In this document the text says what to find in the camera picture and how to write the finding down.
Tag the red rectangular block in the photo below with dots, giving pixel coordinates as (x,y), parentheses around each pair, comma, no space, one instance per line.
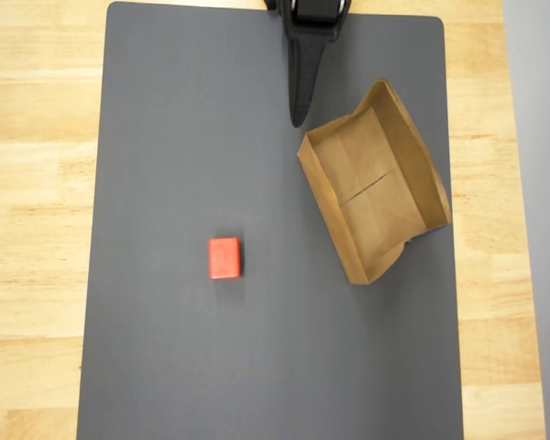
(224,257)

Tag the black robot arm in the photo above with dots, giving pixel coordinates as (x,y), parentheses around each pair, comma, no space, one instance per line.
(269,4)

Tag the brown paper box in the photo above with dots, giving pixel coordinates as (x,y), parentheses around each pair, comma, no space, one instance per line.
(371,183)

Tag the dark grey rubber mat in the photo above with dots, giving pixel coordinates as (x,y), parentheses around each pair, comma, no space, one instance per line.
(188,137)

